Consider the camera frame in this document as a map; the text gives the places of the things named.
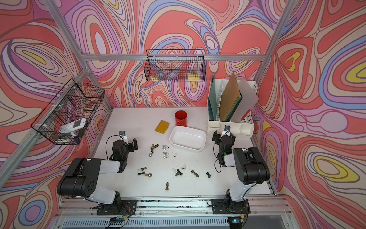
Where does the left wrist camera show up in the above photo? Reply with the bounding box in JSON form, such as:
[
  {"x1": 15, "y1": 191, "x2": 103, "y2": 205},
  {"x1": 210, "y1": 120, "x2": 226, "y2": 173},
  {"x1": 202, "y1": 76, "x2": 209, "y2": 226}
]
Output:
[{"x1": 119, "y1": 131, "x2": 128, "y2": 142}]

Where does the black wire basket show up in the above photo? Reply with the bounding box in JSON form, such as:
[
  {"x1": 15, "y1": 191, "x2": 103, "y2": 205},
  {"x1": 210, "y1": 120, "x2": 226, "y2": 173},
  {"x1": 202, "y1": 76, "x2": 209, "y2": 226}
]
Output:
[
  {"x1": 144, "y1": 48, "x2": 206, "y2": 83},
  {"x1": 31, "y1": 79, "x2": 105, "y2": 146}
]

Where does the grey folder sheet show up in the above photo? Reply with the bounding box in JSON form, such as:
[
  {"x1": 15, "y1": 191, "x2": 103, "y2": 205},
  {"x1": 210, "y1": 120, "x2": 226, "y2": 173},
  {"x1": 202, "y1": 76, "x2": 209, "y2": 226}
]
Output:
[{"x1": 230, "y1": 78, "x2": 259, "y2": 124}]

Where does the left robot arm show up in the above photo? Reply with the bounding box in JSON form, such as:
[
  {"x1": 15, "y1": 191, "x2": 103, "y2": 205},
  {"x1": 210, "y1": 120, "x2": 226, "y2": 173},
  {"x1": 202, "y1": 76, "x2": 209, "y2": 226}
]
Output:
[{"x1": 57, "y1": 139, "x2": 138, "y2": 205}]

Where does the black wire basket left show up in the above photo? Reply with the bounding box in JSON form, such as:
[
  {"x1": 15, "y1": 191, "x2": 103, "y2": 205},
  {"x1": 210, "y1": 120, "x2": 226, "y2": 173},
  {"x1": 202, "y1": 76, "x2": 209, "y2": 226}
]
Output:
[{"x1": 31, "y1": 79, "x2": 105, "y2": 146}]

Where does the white remote control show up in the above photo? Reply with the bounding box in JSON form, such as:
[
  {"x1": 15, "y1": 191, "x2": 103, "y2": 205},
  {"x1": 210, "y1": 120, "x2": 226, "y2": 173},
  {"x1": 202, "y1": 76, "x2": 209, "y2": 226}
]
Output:
[{"x1": 59, "y1": 117, "x2": 86, "y2": 136}]

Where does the brown cardboard folder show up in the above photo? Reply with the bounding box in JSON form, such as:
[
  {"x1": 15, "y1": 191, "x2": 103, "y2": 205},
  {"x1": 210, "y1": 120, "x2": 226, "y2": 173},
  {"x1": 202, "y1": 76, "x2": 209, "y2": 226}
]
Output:
[{"x1": 219, "y1": 74, "x2": 242, "y2": 122}]

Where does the black wire basket back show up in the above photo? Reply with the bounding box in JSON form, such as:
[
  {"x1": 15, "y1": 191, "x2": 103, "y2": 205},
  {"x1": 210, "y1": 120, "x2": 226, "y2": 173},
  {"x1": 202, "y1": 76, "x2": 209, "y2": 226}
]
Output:
[{"x1": 144, "y1": 48, "x2": 206, "y2": 83}]

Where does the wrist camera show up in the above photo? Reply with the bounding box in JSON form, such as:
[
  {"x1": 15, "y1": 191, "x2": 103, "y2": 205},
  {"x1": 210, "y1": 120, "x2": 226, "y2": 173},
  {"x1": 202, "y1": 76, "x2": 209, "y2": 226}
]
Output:
[
  {"x1": 119, "y1": 131, "x2": 128, "y2": 142},
  {"x1": 221, "y1": 125, "x2": 231, "y2": 136}
]

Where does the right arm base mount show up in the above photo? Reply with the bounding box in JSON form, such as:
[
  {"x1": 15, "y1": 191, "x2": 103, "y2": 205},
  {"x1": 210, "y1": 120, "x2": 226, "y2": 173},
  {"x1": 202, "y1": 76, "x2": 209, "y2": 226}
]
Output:
[{"x1": 211, "y1": 199, "x2": 251, "y2": 215}]

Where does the white plastic storage box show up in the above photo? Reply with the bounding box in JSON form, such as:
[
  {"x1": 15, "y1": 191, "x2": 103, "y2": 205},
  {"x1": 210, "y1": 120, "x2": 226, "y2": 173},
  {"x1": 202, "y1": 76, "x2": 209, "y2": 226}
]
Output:
[{"x1": 169, "y1": 126, "x2": 207, "y2": 152}]

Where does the yellow wallet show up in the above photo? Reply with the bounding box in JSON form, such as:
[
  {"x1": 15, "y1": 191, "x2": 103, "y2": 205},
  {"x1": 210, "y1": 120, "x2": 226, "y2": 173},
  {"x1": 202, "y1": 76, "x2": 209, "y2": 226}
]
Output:
[{"x1": 155, "y1": 120, "x2": 170, "y2": 134}]

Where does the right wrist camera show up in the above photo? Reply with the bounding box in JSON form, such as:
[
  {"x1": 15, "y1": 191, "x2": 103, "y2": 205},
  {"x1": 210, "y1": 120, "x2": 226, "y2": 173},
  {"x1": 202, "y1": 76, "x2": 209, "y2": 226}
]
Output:
[{"x1": 221, "y1": 125, "x2": 231, "y2": 136}]

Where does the dark bronze piece pair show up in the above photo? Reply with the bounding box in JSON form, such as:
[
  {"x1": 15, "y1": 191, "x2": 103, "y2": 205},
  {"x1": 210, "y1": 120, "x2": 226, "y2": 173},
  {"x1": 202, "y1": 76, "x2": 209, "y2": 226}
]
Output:
[{"x1": 137, "y1": 167, "x2": 147, "y2": 175}]

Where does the white desk file organizer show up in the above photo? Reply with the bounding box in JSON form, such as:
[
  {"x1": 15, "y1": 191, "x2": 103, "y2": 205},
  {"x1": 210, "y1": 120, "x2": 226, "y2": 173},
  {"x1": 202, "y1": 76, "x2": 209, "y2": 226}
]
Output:
[{"x1": 207, "y1": 78, "x2": 258, "y2": 138}]

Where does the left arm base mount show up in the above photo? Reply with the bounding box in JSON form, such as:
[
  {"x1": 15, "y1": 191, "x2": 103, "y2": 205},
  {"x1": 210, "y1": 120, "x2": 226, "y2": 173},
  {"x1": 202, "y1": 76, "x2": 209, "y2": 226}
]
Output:
[{"x1": 96, "y1": 199, "x2": 137, "y2": 216}]

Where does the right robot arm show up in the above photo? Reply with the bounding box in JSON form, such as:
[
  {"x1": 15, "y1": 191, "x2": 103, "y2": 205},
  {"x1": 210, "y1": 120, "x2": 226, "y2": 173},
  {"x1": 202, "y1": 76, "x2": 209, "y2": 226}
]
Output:
[{"x1": 212, "y1": 131, "x2": 270, "y2": 205}]

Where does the red metal bucket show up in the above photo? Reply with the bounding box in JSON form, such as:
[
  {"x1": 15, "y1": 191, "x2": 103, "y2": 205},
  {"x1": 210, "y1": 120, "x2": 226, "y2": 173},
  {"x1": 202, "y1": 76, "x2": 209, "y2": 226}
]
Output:
[{"x1": 174, "y1": 110, "x2": 188, "y2": 127}]

